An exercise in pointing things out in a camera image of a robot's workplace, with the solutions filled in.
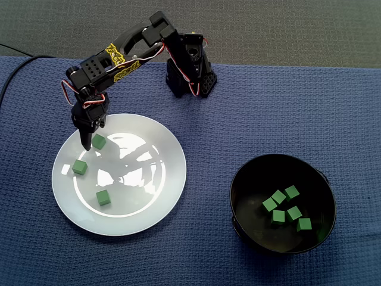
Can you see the white round plate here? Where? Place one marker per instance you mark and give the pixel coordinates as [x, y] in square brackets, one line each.
[134, 220]

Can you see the blue woven table mat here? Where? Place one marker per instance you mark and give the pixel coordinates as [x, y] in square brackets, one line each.
[202, 268]

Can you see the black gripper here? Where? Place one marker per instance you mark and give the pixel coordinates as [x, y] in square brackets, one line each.
[86, 128]

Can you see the green cube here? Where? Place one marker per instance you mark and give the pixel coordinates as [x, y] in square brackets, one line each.
[279, 197]
[103, 197]
[304, 224]
[278, 216]
[294, 213]
[292, 192]
[269, 204]
[79, 167]
[100, 142]

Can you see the black round container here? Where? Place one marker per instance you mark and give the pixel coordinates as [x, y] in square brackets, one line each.
[259, 238]

